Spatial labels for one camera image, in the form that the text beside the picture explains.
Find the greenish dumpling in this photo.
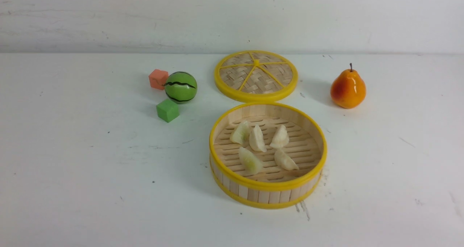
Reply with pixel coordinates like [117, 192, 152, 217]
[229, 121, 250, 145]
[238, 147, 263, 175]

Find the white pleated dumpling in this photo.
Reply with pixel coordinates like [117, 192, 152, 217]
[274, 148, 299, 171]

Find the woven bamboo steamer lid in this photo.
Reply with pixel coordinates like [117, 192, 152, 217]
[214, 50, 299, 103]

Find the bamboo steamer tray yellow rim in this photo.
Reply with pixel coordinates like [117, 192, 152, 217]
[209, 103, 327, 209]

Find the green toy watermelon ball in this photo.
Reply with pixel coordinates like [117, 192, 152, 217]
[164, 71, 198, 104]

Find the green foam cube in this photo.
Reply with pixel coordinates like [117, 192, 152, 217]
[156, 99, 180, 123]

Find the orange foam cube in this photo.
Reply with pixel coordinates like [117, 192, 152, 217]
[149, 69, 169, 90]

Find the orange yellow toy pear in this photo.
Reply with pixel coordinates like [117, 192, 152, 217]
[330, 63, 366, 109]

